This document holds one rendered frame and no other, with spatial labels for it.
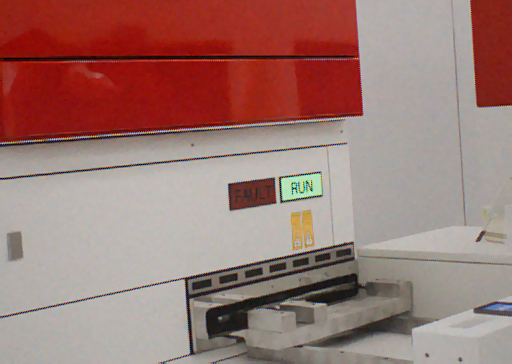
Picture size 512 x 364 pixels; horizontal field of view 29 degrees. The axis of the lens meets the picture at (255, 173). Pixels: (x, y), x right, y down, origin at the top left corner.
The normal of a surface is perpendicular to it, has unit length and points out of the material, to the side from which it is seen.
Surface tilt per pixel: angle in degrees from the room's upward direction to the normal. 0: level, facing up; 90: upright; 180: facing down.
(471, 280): 90
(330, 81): 90
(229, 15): 90
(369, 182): 90
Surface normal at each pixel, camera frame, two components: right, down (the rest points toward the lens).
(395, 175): 0.71, -0.01
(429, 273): -0.70, 0.08
